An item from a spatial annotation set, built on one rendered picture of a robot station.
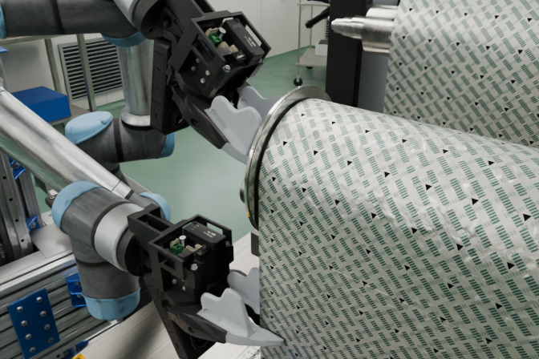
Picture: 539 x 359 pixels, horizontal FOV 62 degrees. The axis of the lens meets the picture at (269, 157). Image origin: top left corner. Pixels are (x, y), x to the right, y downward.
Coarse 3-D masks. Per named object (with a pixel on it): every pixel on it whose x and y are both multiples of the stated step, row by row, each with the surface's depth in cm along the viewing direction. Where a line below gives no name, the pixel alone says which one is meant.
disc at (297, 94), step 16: (288, 96) 38; (304, 96) 40; (320, 96) 42; (272, 112) 37; (272, 128) 37; (256, 144) 36; (256, 160) 37; (256, 176) 37; (256, 192) 38; (256, 208) 39; (256, 224) 39
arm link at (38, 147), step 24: (0, 96) 67; (0, 120) 66; (24, 120) 67; (0, 144) 67; (24, 144) 67; (48, 144) 68; (72, 144) 71; (48, 168) 68; (72, 168) 69; (96, 168) 71; (120, 192) 71; (144, 192) 78; (168, 216) 77
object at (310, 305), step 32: (288, 256) 38; (288, 288) 40; (320, 288) 37; (352, 288) 35; (288, 320) 41; (320, 320) 38; (352, 320) 36; (384, 320) 34; (416, 320) 32; (288, 352) 43; (320, 352) 40; (352, 352) 37; (384, 352) 35; (416, 352) 33; (448, 352) 31; (480, 352) 29
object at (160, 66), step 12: (156, 48) 48; (168, 48) 47; (156, 60) 48; (156, 72) 49; (156, 84) 50; (156, 96) 50; (168, 96) 50; (156, 108) 51; (168, 108) 51; (156, 120) 52; (168, 120) 52; (180, 120) 52; (168, 132) 53
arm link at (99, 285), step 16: (80, 272) 60; (96, 272) 59; (112, 272) 59; (128, 272) 62; (96, 288) 60; (112, 288) 60; (128, 288) 62; (96, 304) 61; (112, 304) 61; (128, 304) 63; (112, 320) 63
